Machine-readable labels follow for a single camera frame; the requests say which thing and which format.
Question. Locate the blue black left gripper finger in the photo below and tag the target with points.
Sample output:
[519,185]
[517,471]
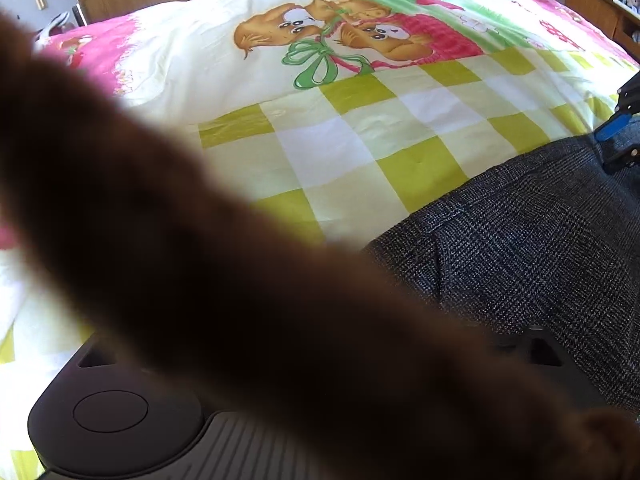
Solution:
[612,126]

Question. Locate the wooden side dresser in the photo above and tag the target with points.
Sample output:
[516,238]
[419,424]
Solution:
[619,23]

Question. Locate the white bag by wardrobe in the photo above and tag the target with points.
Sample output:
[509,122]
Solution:
[61,23]

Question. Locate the dark grey plaid pants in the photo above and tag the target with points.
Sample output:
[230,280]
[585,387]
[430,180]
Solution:
[546,239]

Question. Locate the colourful cartoon checkered bedsheet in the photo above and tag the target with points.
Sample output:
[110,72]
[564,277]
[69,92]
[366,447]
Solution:
[200,181]

